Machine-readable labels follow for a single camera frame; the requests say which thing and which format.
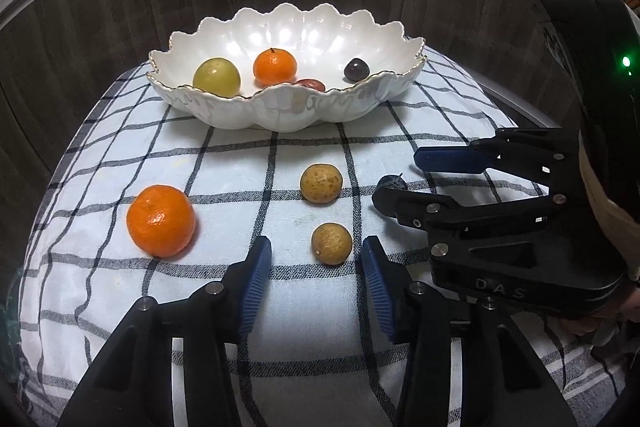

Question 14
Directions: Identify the small blueberry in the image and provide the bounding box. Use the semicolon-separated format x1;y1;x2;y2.
376;174;408;191

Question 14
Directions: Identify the checkered white blue cloth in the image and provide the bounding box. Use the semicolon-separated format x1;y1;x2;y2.
16;45;632;427

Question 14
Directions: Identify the brown longan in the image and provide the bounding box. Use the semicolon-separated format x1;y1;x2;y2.
299;164;343;204
311;222;352;267

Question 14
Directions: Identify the orange mandarin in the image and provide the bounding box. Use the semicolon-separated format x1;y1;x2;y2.
253;48;297;87
126;184;196;258

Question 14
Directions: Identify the dark purple plum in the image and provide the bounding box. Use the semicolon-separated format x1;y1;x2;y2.
344;57;370;83

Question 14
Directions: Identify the green yellow round fruit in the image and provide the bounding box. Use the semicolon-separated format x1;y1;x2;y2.
192;57;241;98

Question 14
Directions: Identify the person right hand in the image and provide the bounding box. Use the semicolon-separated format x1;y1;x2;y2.
563;134;639;335

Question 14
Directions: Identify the white scalloped ceramic bowl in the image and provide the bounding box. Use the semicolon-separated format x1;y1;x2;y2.
148;3;426;132

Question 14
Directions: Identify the red cherry tomato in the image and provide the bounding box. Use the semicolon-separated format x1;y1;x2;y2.
295;78;326;92

